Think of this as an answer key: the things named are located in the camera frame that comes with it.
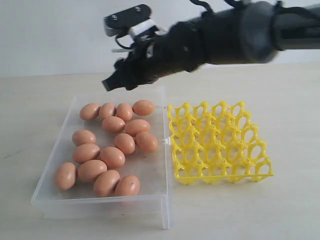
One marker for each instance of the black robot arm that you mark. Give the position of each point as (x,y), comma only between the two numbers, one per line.
(247,33)

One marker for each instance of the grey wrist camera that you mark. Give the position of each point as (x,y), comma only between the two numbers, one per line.
(134,21)

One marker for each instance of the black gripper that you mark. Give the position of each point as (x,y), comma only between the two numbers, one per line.
(180,49)

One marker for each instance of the yellow plastic egg tray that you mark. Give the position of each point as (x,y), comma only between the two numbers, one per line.
(214,143)

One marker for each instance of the clear plastic tray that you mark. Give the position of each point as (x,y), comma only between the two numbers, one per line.
(154,170)

